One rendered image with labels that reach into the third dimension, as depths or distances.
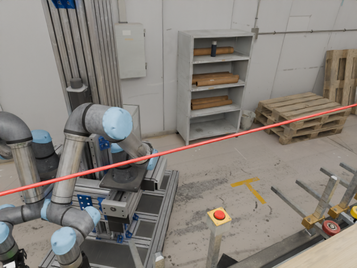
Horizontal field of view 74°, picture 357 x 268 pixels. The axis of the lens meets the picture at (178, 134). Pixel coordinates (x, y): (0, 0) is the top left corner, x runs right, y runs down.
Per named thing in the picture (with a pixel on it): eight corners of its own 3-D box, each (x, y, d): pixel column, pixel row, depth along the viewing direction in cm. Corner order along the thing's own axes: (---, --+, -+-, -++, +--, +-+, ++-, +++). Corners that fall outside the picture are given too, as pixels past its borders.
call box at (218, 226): (205, 224, 99) (206, 211, 95) (219, 219, 102) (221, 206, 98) (214, 238, 93) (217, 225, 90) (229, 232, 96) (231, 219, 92)
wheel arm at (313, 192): (294, 183, 176) (296, 178, 174) (297, 182, 177) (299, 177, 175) (353, 229, 142) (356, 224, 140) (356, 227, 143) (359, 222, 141)
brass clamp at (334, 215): (326, 212, 153) (329, 207, 150) (339, 206, 158) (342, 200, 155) (335, 219, 148) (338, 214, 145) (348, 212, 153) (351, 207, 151)
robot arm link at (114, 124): (138, 148, 138) (90, 96, 89) (162, 153, 134) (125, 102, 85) (131, 167, 134) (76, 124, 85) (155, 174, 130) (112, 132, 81)
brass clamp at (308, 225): (299, 223, 142) (302, 217, 139) (315, 215, 147) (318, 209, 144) (308, 231, 137) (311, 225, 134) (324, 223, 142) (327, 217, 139)
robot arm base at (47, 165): (44, 156, 154) (40, 143, 149) (66, 159, 152) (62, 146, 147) (28, 171, 141) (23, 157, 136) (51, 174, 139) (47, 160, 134)
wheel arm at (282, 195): (270, 190, 165) (271, 185, 162) (273, 189, 166) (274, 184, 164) (327, 241, 131) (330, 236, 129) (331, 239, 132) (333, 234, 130)
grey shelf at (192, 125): (175, 133, 388) (177, 30, 309) (223, 124, 417) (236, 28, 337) (186, 147, 352) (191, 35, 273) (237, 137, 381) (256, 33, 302)
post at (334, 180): (304, 233, 150) (331, 175, 125) (308, 232, 151) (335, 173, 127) (308, 238, 147) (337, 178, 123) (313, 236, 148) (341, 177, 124)
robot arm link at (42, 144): (54, 155, 139) (48, 135, 132) (28, 160, 134) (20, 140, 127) (54, 144, 149) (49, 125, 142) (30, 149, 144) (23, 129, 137)
